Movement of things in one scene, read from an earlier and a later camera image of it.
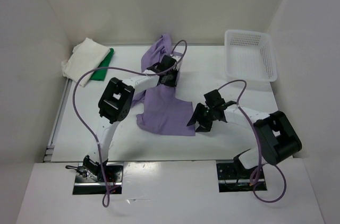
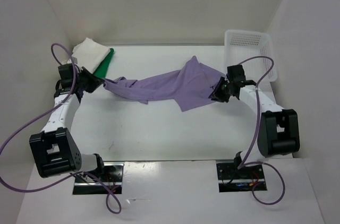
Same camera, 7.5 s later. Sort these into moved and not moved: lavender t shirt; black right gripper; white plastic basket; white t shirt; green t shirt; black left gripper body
Moved: black right gripper; lavender t shirt; black left gripper body
Not moved: white plastic basket; green t shirt; white t shirt
